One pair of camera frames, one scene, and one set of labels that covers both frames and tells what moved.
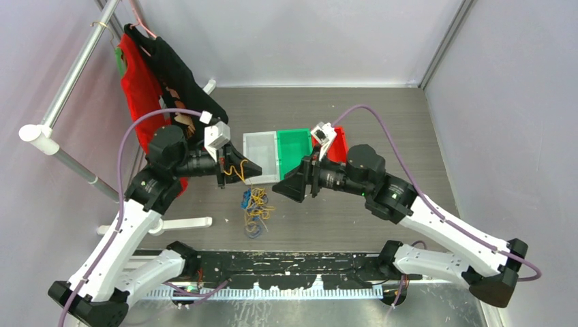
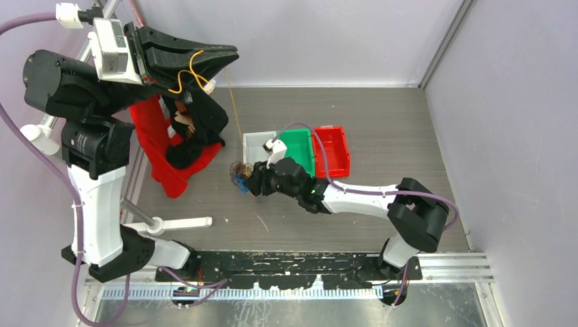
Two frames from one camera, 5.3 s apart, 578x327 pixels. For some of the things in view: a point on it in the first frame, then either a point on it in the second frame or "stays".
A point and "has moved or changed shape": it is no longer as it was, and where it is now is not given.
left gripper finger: x=249 y=169 -> x=185 y=70
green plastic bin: x=293 y=145 stays
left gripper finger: x=234 y=158 -> x=147 y=36
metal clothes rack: x=43 y=138 stays
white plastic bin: x=262 y=148 stays
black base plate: x=290 y=270 stays
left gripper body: x=221 y=167 -> x=131 y=31
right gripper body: x=313 y=172 -> x=266 y=182
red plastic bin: x=337 y=151 stays
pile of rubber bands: x=255 y=203 has moved or changed shape
